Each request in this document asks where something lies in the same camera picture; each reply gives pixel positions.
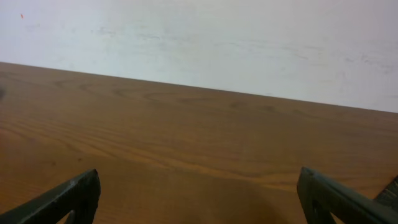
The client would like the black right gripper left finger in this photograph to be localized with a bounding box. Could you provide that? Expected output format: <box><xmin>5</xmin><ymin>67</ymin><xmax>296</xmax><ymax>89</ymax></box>
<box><xmin>1</xmin><ymin>169</ymin><xmax>101</xmax><ymax>224</ymax></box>

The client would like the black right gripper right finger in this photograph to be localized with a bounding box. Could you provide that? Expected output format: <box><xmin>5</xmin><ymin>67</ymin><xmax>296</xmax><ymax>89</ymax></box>
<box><xmin>297</xmin><ymin>167</ymin><xmax>397</xmax><ymax>224</ymax></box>

